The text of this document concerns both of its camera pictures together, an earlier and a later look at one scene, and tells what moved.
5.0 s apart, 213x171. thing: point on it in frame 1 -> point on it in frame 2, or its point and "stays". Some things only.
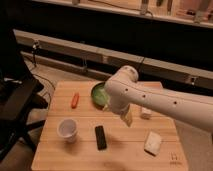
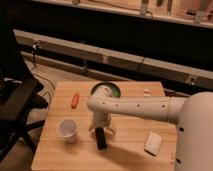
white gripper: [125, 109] -> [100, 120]
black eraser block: [100, 138] stays
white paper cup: [68, 129] stays
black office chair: [19, 98] stays
